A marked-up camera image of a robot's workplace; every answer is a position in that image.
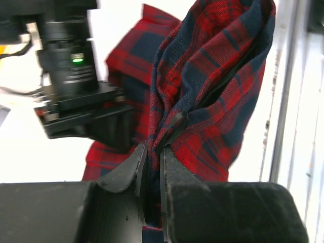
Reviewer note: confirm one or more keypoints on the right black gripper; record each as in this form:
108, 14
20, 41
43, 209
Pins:
76, 103

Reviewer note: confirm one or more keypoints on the red plaid pleated skirt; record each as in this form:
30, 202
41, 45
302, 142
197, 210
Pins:
194, 84

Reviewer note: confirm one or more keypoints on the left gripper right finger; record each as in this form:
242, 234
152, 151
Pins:
196, 211

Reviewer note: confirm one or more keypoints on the aluminium rail frame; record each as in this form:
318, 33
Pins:
293, 143

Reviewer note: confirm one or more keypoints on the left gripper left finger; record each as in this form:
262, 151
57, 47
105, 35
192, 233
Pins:
107, 210

